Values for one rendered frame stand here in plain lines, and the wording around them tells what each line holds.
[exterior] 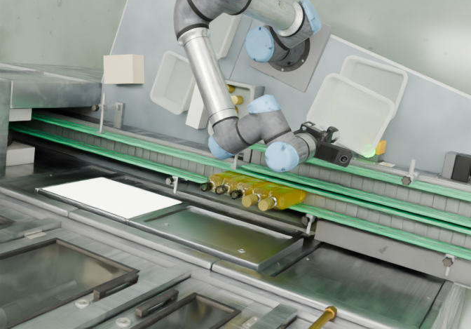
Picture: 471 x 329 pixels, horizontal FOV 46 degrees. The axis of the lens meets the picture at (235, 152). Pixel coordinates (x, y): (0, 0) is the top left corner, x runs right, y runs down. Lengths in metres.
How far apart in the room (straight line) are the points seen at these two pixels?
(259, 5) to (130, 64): 0.91
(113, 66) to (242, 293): 1.30
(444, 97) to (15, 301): 1.40
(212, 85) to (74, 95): 1.12
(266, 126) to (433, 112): 0.75
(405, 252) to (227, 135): 0.77
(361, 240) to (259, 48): 0.73
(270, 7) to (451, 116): 0.70
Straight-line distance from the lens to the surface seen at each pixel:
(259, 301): 1.49
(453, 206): 1.84
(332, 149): 1.50
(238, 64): 2.20
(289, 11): 1.77
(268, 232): 1.89
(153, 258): 1.64
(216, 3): 1.51
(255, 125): 1.38
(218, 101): 1.46
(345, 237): 1.94
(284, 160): 1.33
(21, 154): 2.52
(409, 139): 1.97
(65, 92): 2.45
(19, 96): 2.30
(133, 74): 2.40
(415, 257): 1.90
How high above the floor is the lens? 2.67
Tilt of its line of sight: 60 degrees down
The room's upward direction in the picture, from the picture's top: 101 degrees counter-clockwise
